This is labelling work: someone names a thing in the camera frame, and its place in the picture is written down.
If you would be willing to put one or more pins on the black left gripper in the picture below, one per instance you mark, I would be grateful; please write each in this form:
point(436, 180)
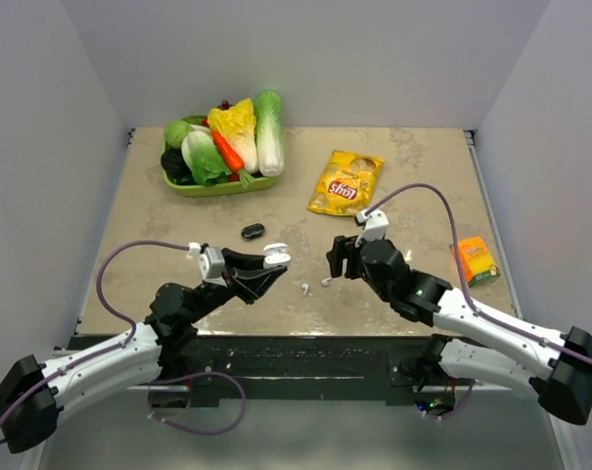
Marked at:
point(246, 276)

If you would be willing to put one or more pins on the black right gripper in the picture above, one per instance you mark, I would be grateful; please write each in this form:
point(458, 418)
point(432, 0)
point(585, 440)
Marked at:
point(343, 248)

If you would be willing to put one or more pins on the white earbud charging case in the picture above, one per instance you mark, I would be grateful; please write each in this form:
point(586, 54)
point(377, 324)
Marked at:
point(276, 254)

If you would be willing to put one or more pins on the black earbud charging case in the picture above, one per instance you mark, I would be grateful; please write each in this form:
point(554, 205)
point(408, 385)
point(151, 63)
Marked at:
point(253, 231)

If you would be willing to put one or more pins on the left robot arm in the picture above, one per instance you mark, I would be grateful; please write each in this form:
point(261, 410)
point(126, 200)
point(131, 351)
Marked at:
point(35, 397)

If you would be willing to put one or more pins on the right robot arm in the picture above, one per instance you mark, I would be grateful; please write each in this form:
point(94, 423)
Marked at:
point(488, 345)

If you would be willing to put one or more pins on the yellow chips bag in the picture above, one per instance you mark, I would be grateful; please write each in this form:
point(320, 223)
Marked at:
point(346, 185)

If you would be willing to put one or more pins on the green vegetable basket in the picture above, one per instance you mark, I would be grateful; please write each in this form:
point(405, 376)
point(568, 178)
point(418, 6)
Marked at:
point(228, 188)

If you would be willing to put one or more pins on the green leafy bok choy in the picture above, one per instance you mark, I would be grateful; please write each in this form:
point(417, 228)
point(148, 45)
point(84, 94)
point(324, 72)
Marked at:
point(203, 159)

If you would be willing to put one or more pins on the orange toy carrot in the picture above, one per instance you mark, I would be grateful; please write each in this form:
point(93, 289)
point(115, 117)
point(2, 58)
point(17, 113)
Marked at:
point(232, 159)

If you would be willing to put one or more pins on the black toy vegetable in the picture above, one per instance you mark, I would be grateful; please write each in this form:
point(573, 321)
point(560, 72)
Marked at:
point(176, 169)

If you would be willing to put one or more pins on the orange juice carton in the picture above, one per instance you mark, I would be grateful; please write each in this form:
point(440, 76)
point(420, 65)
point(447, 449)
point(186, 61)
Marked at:
point(478, 266)

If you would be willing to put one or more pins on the yellow white cabbage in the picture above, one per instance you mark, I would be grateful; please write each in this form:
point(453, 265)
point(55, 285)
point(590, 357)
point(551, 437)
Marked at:
point(237, 126)

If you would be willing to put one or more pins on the green white napa cabbage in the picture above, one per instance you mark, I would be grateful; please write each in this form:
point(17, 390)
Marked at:
point(269, 133)

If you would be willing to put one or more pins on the round green cabbage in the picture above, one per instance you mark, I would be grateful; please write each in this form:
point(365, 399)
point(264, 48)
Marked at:
point(175, 132)

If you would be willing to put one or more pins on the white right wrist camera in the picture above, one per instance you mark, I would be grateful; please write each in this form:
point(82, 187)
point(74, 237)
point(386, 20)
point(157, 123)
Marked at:
point(373, 226)

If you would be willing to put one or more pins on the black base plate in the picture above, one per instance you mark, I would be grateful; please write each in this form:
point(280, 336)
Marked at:
point(393, 370)

